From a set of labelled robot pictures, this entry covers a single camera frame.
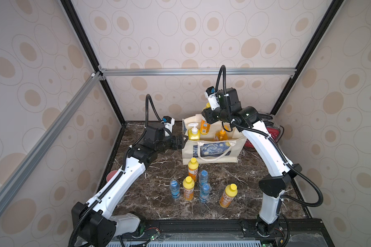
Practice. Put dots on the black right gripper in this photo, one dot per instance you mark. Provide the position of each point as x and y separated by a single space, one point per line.
208 114

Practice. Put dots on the red white toaster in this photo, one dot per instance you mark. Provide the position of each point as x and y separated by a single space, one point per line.
275 130

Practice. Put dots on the silver diagonal frame bar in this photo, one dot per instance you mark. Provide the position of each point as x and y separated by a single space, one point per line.
14 183

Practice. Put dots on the black left frame post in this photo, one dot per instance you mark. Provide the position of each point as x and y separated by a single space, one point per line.
91 56

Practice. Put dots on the blue cap water bottle left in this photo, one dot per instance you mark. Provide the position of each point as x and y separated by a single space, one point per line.
175 189

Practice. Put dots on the blue cap water bottle rear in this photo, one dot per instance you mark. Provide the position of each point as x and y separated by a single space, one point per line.
203 177

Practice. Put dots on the silver horizontal frame bar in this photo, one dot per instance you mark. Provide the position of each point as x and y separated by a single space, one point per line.
197 72

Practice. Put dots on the orange dish soap pump bottle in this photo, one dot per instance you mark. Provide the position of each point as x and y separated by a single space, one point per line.
221 135

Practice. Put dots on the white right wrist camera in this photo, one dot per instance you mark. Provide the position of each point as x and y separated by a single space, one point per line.
211 96

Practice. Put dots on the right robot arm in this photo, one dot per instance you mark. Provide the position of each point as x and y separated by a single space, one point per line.
225 107

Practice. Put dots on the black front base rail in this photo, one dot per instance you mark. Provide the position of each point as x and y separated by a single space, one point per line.
226 233

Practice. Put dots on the blue cap water bottle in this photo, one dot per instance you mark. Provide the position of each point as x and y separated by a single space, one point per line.
204 192
203 177
175 189

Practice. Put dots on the yellow cap juice bottle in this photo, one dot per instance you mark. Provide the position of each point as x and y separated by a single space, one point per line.
188 188
228 195
205 127
193 168

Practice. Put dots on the pink plastic cup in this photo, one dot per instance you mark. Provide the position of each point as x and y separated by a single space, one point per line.
111 175

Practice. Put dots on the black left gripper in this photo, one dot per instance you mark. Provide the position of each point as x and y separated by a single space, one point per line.
182 143

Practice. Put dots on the black right frame post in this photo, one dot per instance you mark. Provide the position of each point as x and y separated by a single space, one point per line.
321 29

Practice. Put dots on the cream starry night shopping bag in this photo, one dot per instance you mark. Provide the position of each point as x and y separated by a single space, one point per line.
208 151

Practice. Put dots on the black frame post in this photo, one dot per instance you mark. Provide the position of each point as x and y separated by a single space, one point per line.
321 29
91 56

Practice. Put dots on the blue cap water bottle front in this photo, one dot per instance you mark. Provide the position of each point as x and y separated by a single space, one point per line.
204 192

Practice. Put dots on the yellow dish soap pump bottle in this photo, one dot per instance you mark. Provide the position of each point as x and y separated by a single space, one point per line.
193 132

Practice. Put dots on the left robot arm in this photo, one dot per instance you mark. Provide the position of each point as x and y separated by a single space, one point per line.
94 221

